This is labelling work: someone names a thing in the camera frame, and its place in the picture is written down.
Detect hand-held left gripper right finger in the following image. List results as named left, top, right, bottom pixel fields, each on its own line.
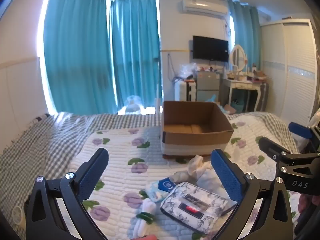
left=210, top=149, right=293, bottom=240

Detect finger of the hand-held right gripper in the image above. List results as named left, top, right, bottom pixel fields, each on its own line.
left=259, top=136, right=304, bottom=166
left=289, top=122, right=320, bottom=140

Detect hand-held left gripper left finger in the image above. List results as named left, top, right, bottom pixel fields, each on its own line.
left=26, top=148, right=109, bottom=240

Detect white tissue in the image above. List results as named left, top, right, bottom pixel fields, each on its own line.
left=187, top=154, right=223, bottom=188

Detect brown cardboard box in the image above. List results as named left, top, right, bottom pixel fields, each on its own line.
left=161, top=101, right=234, bottom=159

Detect floral tissue pack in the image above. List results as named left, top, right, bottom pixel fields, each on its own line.
left=160, top=181, right=238, bottom=235

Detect blue white tissue packet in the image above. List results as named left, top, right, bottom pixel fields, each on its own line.
left=159, top=176, right=179, bottom=193

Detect white socks with green bands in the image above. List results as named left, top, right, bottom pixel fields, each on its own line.
left=134, top=198, right=157, bottom=237

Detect light blue wipes packet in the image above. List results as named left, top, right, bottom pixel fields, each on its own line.
left=147, top=182, right=171, bottom=202

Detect floral quilted blanket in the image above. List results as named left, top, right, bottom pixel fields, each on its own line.
left=69, top=119, right=302, bottom=240

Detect teal basket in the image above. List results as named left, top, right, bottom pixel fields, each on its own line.
left=231, top=99, right=247, bottom=113

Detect white louvred wardrobe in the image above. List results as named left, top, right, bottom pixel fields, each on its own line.
left=260, top=19, right=320, bottom=126

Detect white dressing table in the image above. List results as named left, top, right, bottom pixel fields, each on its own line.
left=221, top=76, right=268, bottom=113

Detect white plastic bag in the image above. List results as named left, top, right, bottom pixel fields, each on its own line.
left=124, top=95, right=143, bottom=114

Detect grey mini fridge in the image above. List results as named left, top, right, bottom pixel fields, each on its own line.
left=196, top=70, right=222, bottom=103

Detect white oval mirror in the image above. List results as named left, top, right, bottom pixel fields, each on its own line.
left=230, top=44, right=247, bottom=72

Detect white suitcase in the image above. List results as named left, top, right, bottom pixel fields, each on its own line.
left=174, top=81, right=197, bottom=102

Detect clear plastic bag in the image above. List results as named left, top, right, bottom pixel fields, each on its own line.
left=179, top=63, right=198, bottom=80

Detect teal curtain beside wardrobe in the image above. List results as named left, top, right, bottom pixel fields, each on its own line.
left=229, top=0, right=262, bottom=71

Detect wide teal curtain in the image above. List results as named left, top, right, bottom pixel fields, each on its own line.
left=44, top=0, right=117, bottom=114

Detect narrow teal curtain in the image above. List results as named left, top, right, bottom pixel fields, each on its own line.
left=109, top=0, right=161, bottom=114

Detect white air conditioner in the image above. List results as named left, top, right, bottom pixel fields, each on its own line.
left=178, top=0, right=228, bottom=16

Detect black wall television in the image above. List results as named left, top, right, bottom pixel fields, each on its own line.
left=192, top=35, right=229, bottom=63

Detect hanging cable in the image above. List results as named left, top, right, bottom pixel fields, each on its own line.
left=167, top=53, right=176, bottom=81

